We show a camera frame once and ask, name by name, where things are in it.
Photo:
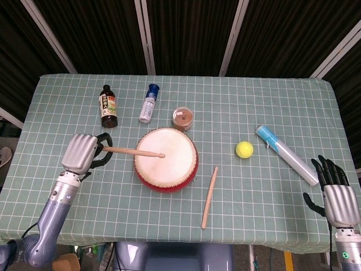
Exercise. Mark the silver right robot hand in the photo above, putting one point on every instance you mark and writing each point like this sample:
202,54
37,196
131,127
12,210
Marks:
339,203

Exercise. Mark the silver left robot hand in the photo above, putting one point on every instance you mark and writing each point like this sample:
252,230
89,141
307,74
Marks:
79,152

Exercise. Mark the wooden drumstick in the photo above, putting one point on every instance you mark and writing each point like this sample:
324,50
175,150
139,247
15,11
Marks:
209,197
132,152

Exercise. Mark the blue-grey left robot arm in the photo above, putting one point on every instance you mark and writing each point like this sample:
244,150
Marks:
53,209

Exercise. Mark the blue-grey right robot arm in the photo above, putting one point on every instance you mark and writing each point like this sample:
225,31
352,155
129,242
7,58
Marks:
348,248

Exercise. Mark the red drum with white skin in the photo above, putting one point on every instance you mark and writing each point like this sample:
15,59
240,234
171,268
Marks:
158,172

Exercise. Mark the dark brown sauce bottle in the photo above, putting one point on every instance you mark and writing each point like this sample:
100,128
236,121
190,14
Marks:
108,113

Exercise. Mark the clear tube with blue label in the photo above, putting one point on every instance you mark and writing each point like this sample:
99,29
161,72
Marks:
290,158

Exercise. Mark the white bottle with blue cap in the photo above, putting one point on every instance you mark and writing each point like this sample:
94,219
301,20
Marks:
148,107

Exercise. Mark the green checked tablecloth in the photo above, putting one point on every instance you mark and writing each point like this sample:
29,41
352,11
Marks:
253,211

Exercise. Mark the clear jar with brown contents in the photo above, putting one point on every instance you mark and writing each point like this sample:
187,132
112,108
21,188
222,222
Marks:
183,120

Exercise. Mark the yellow tennis ball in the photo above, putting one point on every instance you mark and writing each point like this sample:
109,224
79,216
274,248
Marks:
244,149

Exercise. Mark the brown wooden stool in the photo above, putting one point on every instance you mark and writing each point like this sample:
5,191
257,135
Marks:
66,262

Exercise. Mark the blue-grey robot torso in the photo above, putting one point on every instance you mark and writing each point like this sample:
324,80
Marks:
175,257

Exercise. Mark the white partition frame post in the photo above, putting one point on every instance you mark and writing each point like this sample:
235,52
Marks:
144,36
48,34
11,118
234,36
335,50

